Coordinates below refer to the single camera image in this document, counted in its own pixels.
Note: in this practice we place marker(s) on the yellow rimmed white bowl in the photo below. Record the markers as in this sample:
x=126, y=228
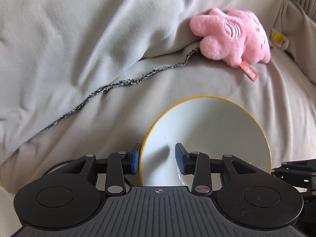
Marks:
x=208, y=124

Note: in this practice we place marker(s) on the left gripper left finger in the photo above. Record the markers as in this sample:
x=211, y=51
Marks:
x=119, y=164

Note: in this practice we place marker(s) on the beige sofa cover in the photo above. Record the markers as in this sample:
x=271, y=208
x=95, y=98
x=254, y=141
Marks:
x=91, y=76

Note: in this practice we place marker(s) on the stainless steel bowl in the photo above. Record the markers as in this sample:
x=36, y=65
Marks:
x=57, y=166

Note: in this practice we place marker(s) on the pink plush toy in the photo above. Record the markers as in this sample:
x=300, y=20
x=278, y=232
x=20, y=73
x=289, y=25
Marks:
x=235, y=37

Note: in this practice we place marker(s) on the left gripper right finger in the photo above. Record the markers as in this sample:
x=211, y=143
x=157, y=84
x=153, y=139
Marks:
x=198, y=165

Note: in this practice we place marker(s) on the yellow fabric tag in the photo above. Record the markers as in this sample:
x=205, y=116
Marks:
x=279, y=39

